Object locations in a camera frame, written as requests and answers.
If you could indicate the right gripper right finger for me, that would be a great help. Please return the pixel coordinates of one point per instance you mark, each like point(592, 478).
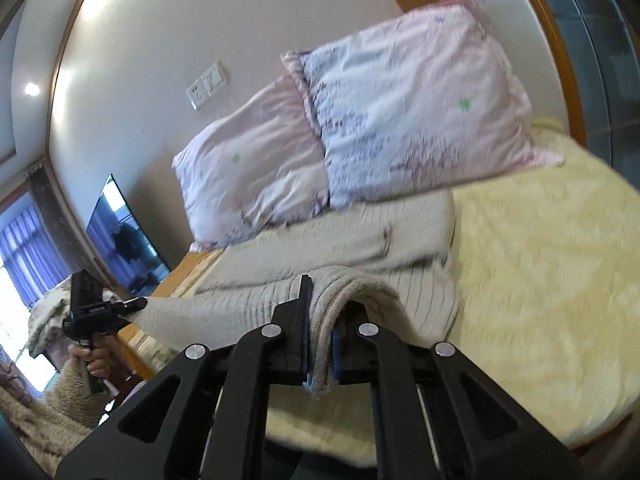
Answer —
point(437, 415)

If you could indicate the blue window curtain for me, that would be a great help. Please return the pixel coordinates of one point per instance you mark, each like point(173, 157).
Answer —
point(33, 263)

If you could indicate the yellow patterned bed blanket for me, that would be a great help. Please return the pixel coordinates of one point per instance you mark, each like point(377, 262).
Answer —
point(546, 263)

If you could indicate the beige cable-knit sweater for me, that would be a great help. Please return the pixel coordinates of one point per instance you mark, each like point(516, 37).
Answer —
point(392, 257)

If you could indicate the wooden bed frame edge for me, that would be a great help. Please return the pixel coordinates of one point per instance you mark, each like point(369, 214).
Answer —
point(157, 334)

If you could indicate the person's left hand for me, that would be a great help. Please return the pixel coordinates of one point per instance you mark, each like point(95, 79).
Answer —
point(100, 361)

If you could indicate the white wall switch plate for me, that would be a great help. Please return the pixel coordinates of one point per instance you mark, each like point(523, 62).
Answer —
point(214, 78)

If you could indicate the blue pink floral pillow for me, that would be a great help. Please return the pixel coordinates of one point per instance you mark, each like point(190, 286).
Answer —
point(423, 101)

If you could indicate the pink floral pillow left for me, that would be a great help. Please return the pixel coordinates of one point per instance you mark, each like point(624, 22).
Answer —
point(258, 167)

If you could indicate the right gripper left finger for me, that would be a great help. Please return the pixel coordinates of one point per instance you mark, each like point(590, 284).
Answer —
point(204, 416)

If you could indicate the fuzzy beige sleeve forearm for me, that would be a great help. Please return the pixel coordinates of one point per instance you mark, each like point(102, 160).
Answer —
point(51, 425)

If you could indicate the black flat television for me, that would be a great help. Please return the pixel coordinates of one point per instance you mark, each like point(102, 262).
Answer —
point(120, 241)

